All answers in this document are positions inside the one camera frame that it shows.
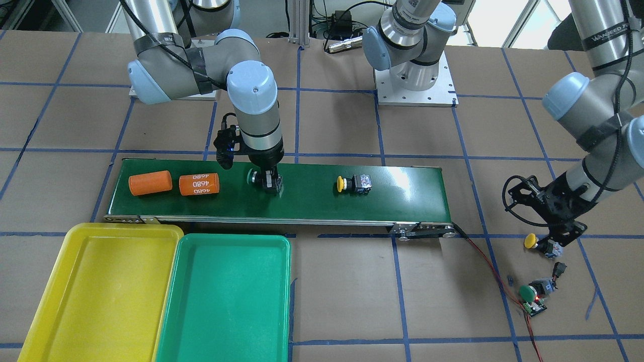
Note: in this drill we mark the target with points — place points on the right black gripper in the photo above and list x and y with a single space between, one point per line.
264 162

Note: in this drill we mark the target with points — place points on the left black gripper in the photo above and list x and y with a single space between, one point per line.
559 198

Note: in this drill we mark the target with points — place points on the green push button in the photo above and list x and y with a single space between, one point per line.
251 178

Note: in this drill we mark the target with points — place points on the yellow push button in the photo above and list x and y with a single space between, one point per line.
357 184
547 247

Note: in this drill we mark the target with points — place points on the orange cylinder labelled 4680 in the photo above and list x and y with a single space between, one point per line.
199 184

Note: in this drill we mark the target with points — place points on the plain orange cylinder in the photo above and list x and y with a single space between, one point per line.
150 183

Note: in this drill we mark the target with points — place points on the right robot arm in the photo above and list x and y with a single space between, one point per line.
184 48

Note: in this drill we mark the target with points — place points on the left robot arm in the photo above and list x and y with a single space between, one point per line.
411 36

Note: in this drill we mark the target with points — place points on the small black connector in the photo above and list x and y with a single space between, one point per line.
558 270

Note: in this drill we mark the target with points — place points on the green button on circuit board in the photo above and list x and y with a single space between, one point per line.
534 294

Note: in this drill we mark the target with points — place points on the green plastic tray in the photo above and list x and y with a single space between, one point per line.
228 299

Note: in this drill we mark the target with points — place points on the green conveyor belt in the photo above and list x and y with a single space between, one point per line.
411 202

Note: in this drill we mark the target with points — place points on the yellow plastic tray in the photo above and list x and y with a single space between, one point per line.
106 295

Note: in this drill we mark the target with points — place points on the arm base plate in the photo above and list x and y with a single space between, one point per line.
411 84
198 97

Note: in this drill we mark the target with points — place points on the aluminium frame post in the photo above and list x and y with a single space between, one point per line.
298 22

